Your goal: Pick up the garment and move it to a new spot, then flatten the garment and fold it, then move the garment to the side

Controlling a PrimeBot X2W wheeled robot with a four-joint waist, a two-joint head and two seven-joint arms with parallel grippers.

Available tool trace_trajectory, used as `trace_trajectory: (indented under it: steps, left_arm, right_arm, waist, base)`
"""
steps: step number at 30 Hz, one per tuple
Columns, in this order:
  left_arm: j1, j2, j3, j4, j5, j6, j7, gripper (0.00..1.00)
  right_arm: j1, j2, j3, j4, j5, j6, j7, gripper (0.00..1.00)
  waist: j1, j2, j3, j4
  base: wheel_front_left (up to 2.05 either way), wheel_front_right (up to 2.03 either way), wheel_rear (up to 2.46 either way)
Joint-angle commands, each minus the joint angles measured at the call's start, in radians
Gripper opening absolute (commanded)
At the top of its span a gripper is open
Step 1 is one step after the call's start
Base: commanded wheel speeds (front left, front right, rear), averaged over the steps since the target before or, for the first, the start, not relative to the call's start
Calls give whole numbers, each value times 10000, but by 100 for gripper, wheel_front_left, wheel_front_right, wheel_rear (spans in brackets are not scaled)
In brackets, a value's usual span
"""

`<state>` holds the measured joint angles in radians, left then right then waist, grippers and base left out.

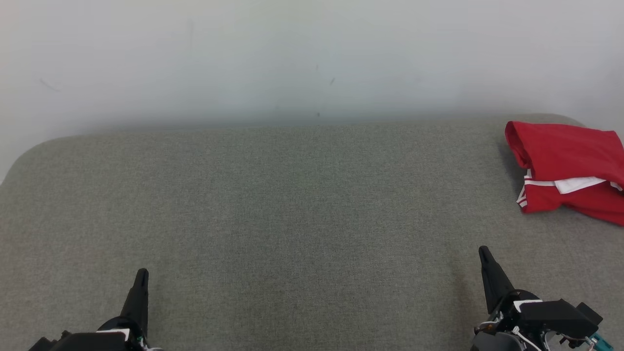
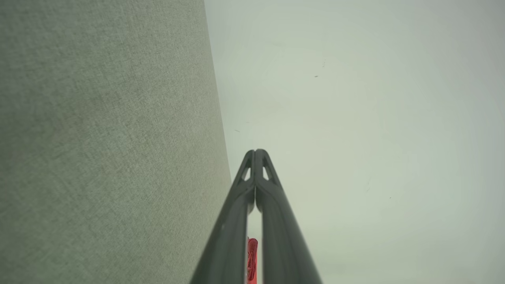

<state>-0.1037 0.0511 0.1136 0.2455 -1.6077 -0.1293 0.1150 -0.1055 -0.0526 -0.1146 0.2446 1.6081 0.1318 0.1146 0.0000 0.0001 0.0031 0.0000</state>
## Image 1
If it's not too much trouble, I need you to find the teal right camera connector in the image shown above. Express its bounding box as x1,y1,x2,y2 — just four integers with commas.
591,332,616,351

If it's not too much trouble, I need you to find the red numbered basketball jersey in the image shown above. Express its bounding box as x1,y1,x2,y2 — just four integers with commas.
504,120,624,227

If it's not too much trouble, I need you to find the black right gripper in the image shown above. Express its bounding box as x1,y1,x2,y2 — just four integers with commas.
470,245,598,351

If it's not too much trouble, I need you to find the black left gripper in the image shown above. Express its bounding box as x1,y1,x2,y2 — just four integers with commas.
28,268,162,351

